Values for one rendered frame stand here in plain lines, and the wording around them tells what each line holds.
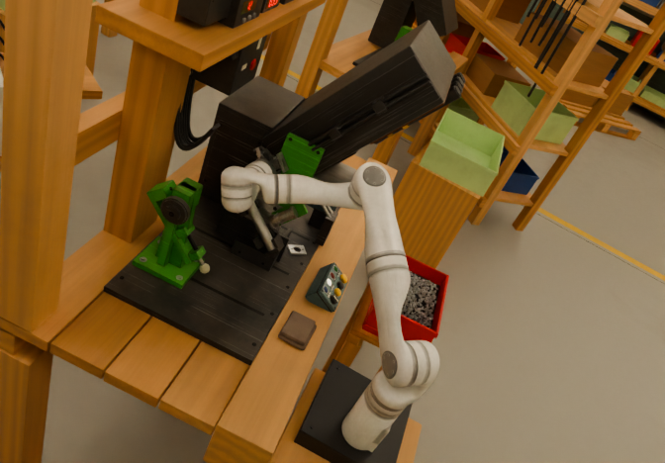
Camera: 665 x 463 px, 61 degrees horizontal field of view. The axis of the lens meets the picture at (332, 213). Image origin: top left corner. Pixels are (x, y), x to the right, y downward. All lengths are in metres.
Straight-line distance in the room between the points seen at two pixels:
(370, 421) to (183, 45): 0.90
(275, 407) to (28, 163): 0.75
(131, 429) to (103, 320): 0.93
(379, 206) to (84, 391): 1.53
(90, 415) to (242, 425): 1.12
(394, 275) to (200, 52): 0.61
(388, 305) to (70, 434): 1.45
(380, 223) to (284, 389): 0.47
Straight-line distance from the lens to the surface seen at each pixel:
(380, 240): 1.24
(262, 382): 1.42
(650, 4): 9.80
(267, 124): 1.69
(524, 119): 4.13
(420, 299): 1.90
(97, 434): 2.34
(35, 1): 1.02
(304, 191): 1.30
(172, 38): 1.25
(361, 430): 1.36
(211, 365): 1.44
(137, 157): 1.52
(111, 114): 1.46
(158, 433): 2.36
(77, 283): 1.57
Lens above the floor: 2.01
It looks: 33 degrees down
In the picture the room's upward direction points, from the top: 24 degrees clockwise
